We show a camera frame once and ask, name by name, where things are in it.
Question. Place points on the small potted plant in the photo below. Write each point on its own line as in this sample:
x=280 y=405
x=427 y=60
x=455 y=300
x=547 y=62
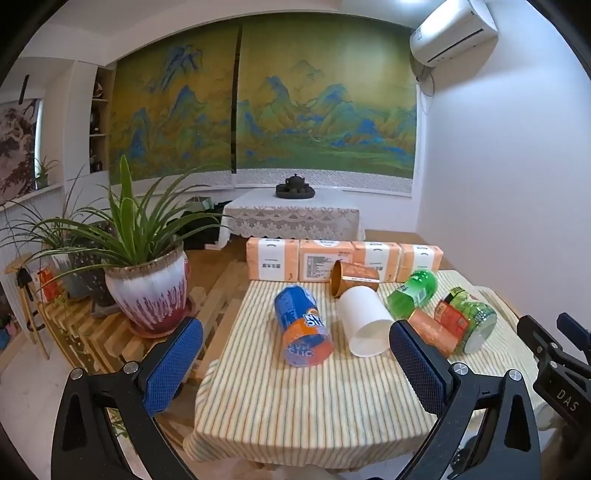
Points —
x=42 y=173

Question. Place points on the plant in glazed purple-white pot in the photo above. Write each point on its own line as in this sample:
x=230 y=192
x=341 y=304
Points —
x=147 y=290

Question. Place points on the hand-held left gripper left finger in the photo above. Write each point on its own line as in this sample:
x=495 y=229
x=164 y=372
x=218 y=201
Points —
x=173 y=364

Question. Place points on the gold patterned cup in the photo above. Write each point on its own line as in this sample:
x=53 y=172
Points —
x=358 y=274

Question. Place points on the green cup with red label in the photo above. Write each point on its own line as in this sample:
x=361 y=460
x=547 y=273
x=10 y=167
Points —
x=466 y=318

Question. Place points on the air conditioner pipe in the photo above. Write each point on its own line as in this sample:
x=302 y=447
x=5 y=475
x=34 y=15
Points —
x=427 y=85

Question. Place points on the blue and orange cup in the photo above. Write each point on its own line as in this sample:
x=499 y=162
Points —
x=300 y=323

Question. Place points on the orange patterned cup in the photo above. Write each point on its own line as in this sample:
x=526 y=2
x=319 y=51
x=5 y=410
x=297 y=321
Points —
x=434 y=330

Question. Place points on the striped tablecloth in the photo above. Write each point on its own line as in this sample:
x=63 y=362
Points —
x=286 y=406

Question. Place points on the white air conditioner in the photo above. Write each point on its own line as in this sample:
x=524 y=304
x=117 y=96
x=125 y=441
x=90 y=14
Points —
x=452 y=32

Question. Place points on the green paper bag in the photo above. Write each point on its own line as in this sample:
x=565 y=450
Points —
x=198 y=203

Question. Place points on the red tree painting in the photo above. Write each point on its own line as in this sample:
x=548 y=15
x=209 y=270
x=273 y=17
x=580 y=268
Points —
x=16 y=147

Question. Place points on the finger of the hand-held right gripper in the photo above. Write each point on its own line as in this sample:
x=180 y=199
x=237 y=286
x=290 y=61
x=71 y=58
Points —
x=535 y=334
x=572 y=330

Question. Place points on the white paper cup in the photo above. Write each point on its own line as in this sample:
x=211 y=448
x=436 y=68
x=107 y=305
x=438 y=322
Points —
x=364 y=318

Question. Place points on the plant in grey speckled pot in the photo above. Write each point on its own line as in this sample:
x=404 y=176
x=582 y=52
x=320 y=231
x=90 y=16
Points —
x=76 y=277

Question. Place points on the wooden slatted bench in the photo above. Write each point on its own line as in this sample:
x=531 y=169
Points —
x=92 y=337

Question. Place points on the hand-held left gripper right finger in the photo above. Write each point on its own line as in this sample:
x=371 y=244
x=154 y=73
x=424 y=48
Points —
x=418 y=369

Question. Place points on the dark tea set tray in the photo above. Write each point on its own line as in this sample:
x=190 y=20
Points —
x=295 y=190

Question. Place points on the green plastic bottle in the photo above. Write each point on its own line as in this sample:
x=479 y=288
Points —
x=413 y=293

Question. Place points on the wooden stool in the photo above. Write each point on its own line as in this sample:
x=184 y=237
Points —
x=18 y=265

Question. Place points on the landscape painting scroll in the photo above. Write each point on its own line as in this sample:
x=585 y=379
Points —
x=323 y=101
x=175 y=115

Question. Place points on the orange tissue packet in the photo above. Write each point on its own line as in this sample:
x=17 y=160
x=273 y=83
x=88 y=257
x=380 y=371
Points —
x=272 y=258
x=422 y=261
x=376 y=256
x=325 y=258

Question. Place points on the table with lace cloth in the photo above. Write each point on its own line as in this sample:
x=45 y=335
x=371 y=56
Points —
x=291 y=217

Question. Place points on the wooden wall shelf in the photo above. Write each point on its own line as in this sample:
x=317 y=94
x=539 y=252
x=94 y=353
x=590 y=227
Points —
x=99 y=120

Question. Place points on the black bag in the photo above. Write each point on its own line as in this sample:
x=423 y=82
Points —
x=198 y=226

